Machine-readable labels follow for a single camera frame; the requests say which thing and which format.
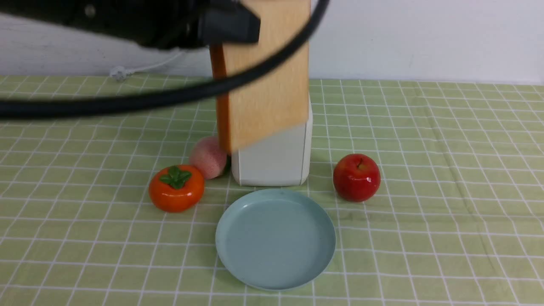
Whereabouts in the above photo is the white toaster power cord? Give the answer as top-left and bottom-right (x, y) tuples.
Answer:
(109, 51), (183, 82)

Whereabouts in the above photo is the light blue round plate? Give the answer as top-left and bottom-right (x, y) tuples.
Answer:
(215, 189), (337, 291)

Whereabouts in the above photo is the red apple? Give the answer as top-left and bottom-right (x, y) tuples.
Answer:
(333, 153), (381, 203)

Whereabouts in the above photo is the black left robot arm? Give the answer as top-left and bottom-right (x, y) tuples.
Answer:
(0, 0), (261, 50)

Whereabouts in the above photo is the green checkered tablecloth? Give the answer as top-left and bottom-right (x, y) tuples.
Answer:
(0, 79), (544, 306)

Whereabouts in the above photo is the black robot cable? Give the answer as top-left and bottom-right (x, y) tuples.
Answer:
(0, 0), (331, 120)

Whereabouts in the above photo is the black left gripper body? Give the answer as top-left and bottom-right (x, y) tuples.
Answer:
(127, 0), (261, 50)

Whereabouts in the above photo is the white two-slot toaster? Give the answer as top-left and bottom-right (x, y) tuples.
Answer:
(230, 99), (313, 187)

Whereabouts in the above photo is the toast slice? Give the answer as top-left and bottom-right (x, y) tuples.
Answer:
(210, 0), (311, 153)

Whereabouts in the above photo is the orange persimmon with green leaf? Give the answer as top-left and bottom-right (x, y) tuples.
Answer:
(148, 164), (206, 213)

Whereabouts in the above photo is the pink peach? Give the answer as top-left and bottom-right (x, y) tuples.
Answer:
(189, 136), (231, 180)

